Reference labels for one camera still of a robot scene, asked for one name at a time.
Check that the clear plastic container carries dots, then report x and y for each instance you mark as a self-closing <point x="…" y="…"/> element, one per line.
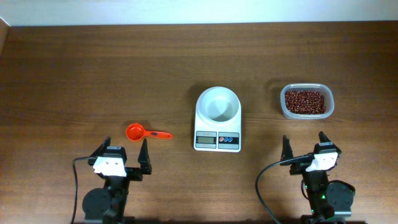
<point x="323" y="89"/>

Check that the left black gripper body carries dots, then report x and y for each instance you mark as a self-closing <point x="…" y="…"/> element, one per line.
<point x="133" y="174"/>

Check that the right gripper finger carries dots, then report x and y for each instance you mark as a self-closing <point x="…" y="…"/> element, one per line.
<point x="323" y="138"/>
<point x="286" y="151"/>

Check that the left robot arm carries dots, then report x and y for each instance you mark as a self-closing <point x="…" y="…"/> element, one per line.
<point x="107" y="204"/>

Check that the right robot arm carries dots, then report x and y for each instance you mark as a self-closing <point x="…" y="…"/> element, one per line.
<point x="330" y="200"/>

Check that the orange plastic measuring scoop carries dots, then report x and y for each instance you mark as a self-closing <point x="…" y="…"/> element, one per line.
<point x="136" y="132"/>

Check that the red adzuki beans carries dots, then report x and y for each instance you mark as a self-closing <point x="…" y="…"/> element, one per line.
<point x="305" y="102"/>

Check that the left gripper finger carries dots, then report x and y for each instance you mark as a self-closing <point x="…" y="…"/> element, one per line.
<point x="102" y="147"/>
<point x="144" y="159"/>

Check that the white round bowl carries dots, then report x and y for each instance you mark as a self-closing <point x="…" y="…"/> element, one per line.
<point x="219" y="104"/>

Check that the white digital kitchen scale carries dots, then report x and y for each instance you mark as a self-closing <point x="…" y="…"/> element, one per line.
<point x="217" y="137"/>

